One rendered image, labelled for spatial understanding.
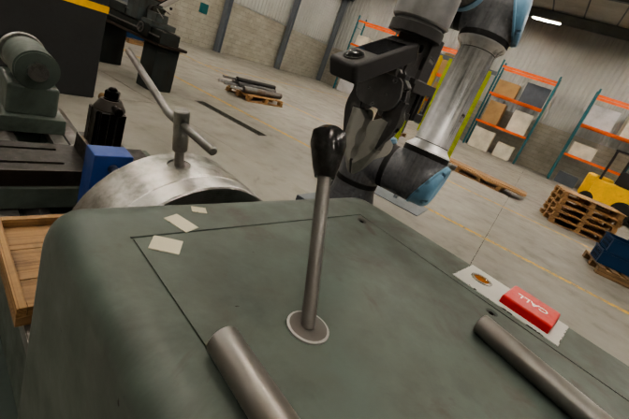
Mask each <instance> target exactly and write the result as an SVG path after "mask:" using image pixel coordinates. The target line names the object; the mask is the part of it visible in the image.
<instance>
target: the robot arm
mask: <svg viewBox="0 0 629 419"><path fill-rule="evenodd" d="M532 4H533V0H398V2H397V4H396V7H395V8H394V11H393V13H394V15H395V17H392V19H391V22H390V24H389V27H388V28H389V29H390V30H392V31H394V32H395V33H397V34H399V35H398V36H388V37H385V38H382V39H379V40H376V41H373V42H370V43H367V44H364V45H361V46H358V47H355V48H352V49H349V50H346V51H340V52H337V53H334V54H332V55H331V56H330V58H329V72H330V74H331V75H334V76H336V77H338V78H340V79H344V80H346V81H349V82H351V83H353V84H354V87H353V90H352V92H351V94H350V95H349V96H348V99H347V101H346V104H345V108H344V131H345V132H346V149H345V152H344V156H343V159H342V162H341V164H340V167H339V170H338V172H337V175H336V177H335V179H334V180H332V181H331V184H330V192H329V198H346V197H355V198H360V199H363V200H365V201H367V202H369V203H370V204H372V205H373V196H374V192H375V189H376V187H377V185H378V186H380V187H382V188H384V189H386V190H388V191H390V192H392V193H393V194H394V195H397V196H399V197H401V198H403V199H405V200H406V201H407V202H412V203H414V204H416V205H418V206H420V207H423V206H426V205H428V204H429V203H430V202H431V201H432V200H433V198H434V197H435V196H436V195H437V193H438V192H439V191H440V189H441V188H442V186H443V185H444V184H445V182H446V180H447V178H448V177H449V175H450V173H451V169H449V167H447V165H448V163H449V161H450V160H449V157H448V155H447V151H448V149H449V147H450V145H451V143H452V141H453V139H454V137H455V136H456V134H457V132H458V130H459V128H460V126H461V124H462V122H463V120H464V118H465V116H466V114H467V112H468V110H469V108H470V107H471V105H472V103H473V101H474V99H475V96H476V94H477V92H478V90H479V89H480V87H481V85H482V83H483V81H484V79H485V77H486V76H487V74H488V72H489V70H490V67H491V65H492V63H493V61H494V60H495V59H496V58H498V57H500V56H503V55H505V53H506V51H507V49H508V47H510V48H516V47H517V46H518V44H519V40H520V38H521V35H522V33H523V30H524V27H525V24H526V22H527V20H528V17H529V14H530V10H531V7H532ZM449 28H450V29H454V30H456V31H460V32H459V34H458V40H459V43H460V47H459V49H458V51H457V53H456V55H455V57H454V59H453V61H452V63H451V65H450V67H449V69H448V70H447V72H446V75H445V77H444V79H443V81H442V83H441V85H440V87H439V89H438V91H437V94H436V96H435V97H434V99H433V101H432V104H431V106H430V108H429V110H428V112H427V114H426V116H425V118H424V120H423V122H422V124H421V126H420V127H419V129H418V131H417V134H416V136H415V137H414V138H412V139H409V140H406V142H405V144H404V146H403V147H400V146H398V145H396V144H397V143H398V142H397V140H398V139H397V138H395V137H394V136H395V135H396V134H397V133H398V132H399V131H400V129H401V128H402V126H403V124H404V121H408V120H409V121H414V122H418V123H421V121H422V119H423V116H424V114H425V112H426V110H427V108H428V105H429V104H430V102H431V100H432V97H433V94H434V92H435V90H436V88H434V87H431V86H430V85H428V84H427V82H428V80H429V77H430V75H431V73H432V71H433V68H434V66H435V64H436V62H437V59H438V57H439V55H440V53H441V50H442V48H443V47H444V45H445V43H444V42H442V40H443V37H444V35H443V34H445V33H447V32H448V30H449ZM425 96H428V97H429V99H428V101H427V103H426V105H425V107H424V109H423V111H422V113H421V115H420V114H418V111H419V109H420V107H421V105H422V103H423V100H424V98H425ZM371 107H374V108H377V110H378V115H379V116H382V119H377V120H373V111H372V110H371V109H370V108H371Z"/></svg>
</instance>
